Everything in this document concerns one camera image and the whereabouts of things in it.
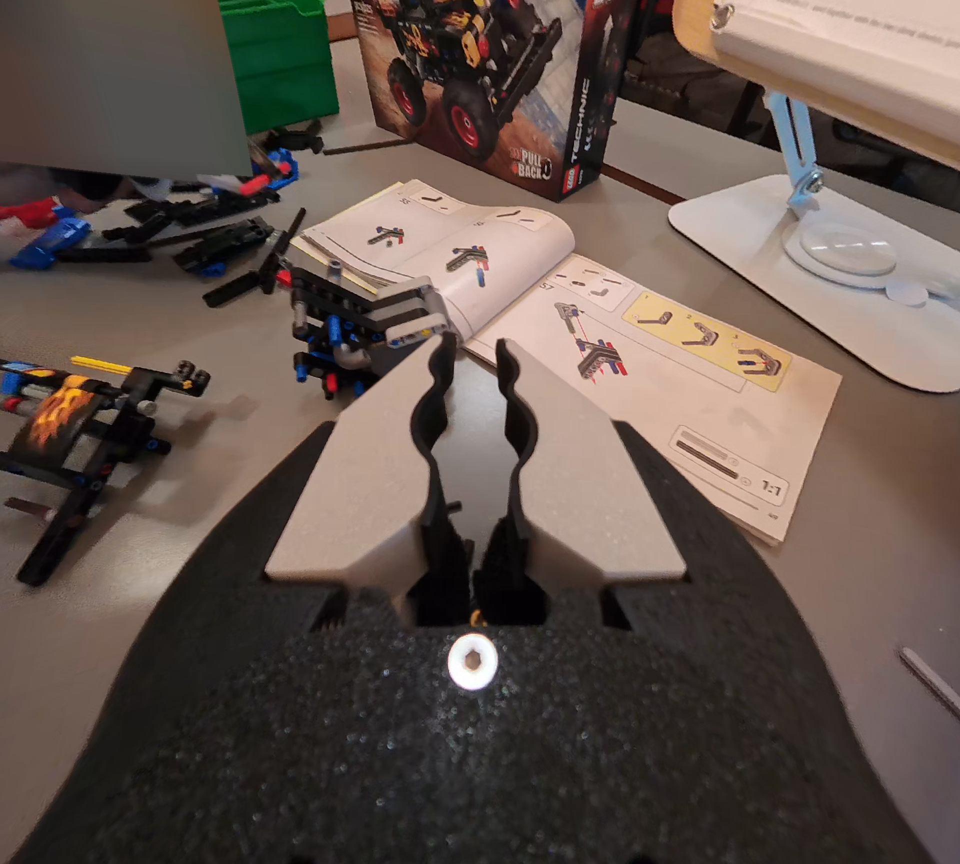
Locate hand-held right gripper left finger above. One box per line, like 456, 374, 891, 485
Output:
264, 331, 475, 627

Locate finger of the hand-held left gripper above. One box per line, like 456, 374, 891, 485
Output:
0, 0, 254, 179

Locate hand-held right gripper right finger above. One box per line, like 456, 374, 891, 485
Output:
480, 337, 688, 625

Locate lego instruction booklet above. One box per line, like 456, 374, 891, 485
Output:
288, 179, 843, 548

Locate grey and black lego chassis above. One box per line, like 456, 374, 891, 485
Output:
288, 260, 455, 402

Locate pile of loose lego parts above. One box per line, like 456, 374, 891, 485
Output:
0, 144, 309, 310

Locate long black lego axle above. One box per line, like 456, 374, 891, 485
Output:
322, 138, 415, 157

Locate flame printed lego assembly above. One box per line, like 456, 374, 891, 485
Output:
0, 352, 213, 589

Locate lego set box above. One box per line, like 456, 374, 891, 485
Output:
333, 0, 663, 204

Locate grey lego axle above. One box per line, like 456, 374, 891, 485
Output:
896, 645, 960, 724

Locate green plastic bin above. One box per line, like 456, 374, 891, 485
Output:
212, 0, 340, 136

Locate white document stand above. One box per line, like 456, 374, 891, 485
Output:
667, 0, 960, 394

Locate white printed paper sheets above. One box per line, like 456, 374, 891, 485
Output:
711, 0, 960, 130

